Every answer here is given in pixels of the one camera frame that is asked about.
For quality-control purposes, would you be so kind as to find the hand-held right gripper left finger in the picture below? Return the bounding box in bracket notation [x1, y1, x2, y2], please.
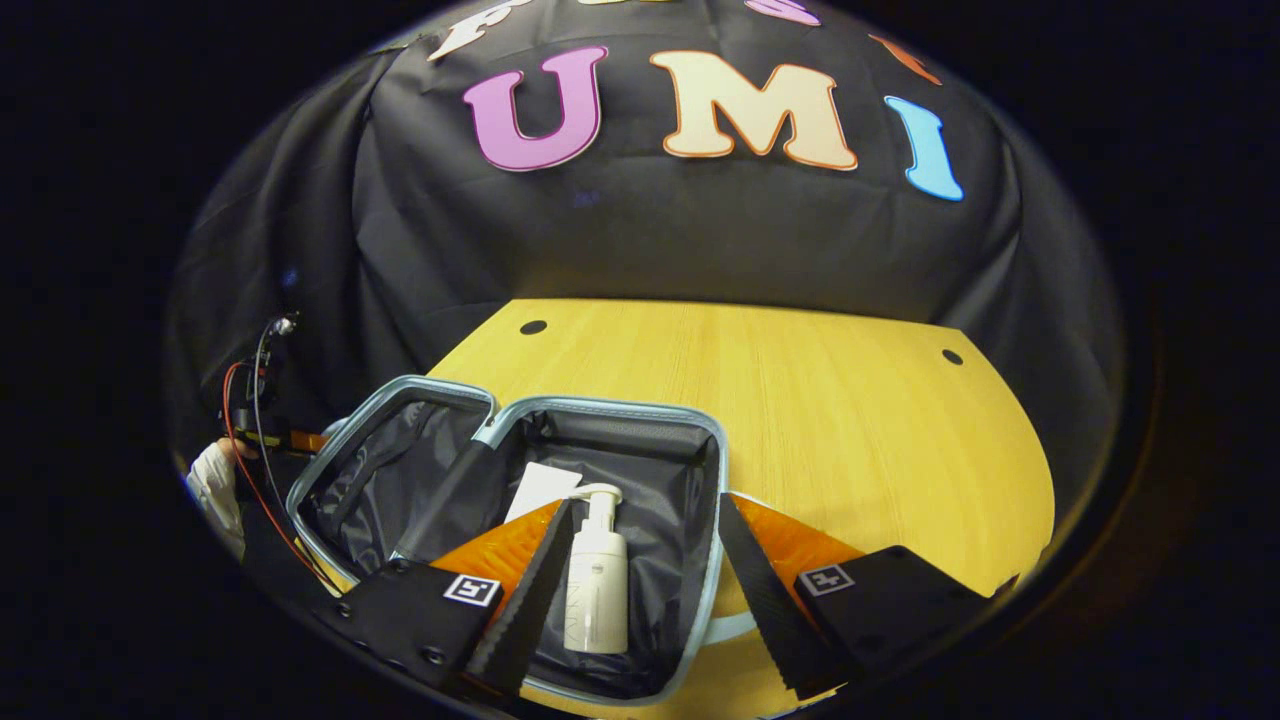
[320, 498, 577, 701]

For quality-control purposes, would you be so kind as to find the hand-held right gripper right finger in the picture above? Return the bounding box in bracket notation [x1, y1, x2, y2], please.
[718, 492, 1019, 701]

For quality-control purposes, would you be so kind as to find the white round jar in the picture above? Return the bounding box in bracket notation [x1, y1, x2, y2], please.
[703, 608, 763, 647]

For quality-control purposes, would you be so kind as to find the white pump bottle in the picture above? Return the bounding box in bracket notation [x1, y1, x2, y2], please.
[563, 483, 630, 656]

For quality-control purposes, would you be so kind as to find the white squeeze tube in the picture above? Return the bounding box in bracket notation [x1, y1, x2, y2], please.
[503, 461, 584, 526]

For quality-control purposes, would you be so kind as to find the light blue suitcase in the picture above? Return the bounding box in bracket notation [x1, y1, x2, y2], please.
[287, 375, 731, 707]

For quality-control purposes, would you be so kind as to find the black backdrop cloth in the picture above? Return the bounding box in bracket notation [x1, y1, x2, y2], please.
[165, 0, 1126, 521]

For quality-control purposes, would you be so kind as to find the black cable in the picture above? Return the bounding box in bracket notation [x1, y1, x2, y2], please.
[250, 313, 343, 593]

